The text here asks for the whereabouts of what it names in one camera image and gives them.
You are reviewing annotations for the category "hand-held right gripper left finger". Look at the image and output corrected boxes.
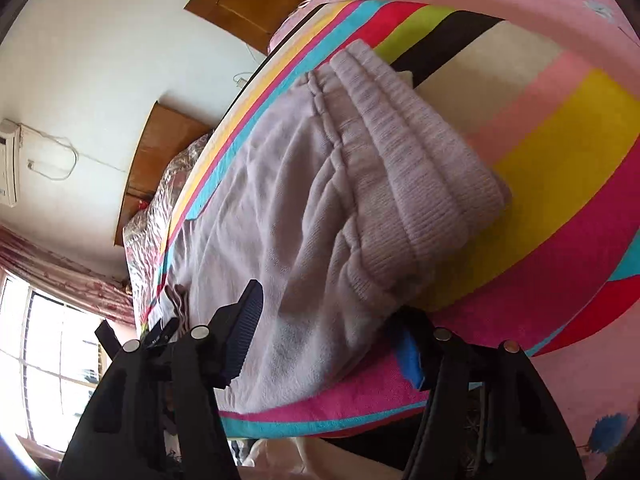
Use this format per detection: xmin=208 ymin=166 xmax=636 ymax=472
xmin=56 ymin=279 xmax=265 ymax=480

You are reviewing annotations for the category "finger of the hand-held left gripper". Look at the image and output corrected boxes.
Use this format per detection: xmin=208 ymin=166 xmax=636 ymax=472
xmin=144 ymin=317 xmax=180 ymax=352

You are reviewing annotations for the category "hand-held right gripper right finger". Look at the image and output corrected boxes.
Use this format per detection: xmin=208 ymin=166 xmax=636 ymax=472
xmin=386 ymin=309 xmax=587 ymax=480

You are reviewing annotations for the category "lilac knit sweater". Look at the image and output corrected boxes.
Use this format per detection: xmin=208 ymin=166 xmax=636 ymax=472
xmin=162 ymin=40 xmax=513 ymax=413

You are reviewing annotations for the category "barred window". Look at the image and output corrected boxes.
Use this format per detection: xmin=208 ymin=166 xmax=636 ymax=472
xmin=0 ymin=270 xmax=113 ymax=453

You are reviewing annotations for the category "pink floral curtain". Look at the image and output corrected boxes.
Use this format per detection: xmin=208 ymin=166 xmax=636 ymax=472
xmin=0 ymin=224 xmax=137 ymax=328

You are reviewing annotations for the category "pink floral quilt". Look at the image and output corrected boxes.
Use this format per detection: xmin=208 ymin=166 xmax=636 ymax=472
xmin=122 ymin=132 xmax=217 ymax=328

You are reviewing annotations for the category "white garment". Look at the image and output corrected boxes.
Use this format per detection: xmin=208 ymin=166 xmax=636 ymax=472
xmin=227 ymin=435 xmax=416 ymax=480

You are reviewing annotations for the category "wooden headboard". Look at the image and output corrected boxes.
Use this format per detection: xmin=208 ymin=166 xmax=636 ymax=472
xmin=114 ymin=101 xmax=213 ymax=247

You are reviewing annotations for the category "white air conditioner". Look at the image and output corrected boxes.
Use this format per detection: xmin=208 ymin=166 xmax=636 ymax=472
xmin=0 ymin=119 xmax=22 ymax=207

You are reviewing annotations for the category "colourful striped blanket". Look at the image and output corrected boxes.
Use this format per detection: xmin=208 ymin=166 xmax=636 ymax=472
xmin=140 ymin=0 xmax=640 ymax=441

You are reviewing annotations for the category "white air conditioner cable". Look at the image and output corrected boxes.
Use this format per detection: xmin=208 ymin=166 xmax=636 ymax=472
xmin=17 ymin=127 xmax=131 ymax=182

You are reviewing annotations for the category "white charger cable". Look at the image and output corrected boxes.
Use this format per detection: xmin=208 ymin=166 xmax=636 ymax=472
xmin=231 ymin=42 xmax=254 ymax=87

